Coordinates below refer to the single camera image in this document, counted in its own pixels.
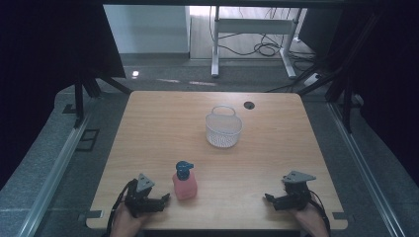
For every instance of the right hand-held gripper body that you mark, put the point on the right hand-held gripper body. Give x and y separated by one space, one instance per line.
296 192

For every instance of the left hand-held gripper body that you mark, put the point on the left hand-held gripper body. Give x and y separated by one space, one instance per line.
140 197

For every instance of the pink bottle with blue pump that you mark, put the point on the pink bottle with blue pump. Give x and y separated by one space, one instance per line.
184 184

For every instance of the white perforated plastic basket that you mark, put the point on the white perforated plastic basket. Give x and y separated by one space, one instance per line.
224 128

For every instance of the person's left hand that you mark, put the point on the person's left hand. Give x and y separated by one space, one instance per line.
126 222

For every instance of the person's right hand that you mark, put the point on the person's right hand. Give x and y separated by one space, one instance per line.
311 220

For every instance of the black metal stand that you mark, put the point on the black metal stand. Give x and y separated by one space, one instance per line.
79 102
346 98

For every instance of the white power strip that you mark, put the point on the white power strip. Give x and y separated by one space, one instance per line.
312 79

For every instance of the dark curtain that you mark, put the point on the dark curtain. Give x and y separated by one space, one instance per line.
49 49
388 82

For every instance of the white cabinet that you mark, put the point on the white cabinet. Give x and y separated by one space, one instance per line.
148 29

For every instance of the aluminium rail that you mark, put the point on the aluminium rail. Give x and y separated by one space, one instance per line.
362 171
56 171

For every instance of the white metal desk frame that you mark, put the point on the white metal desk frame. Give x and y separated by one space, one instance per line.
253 25

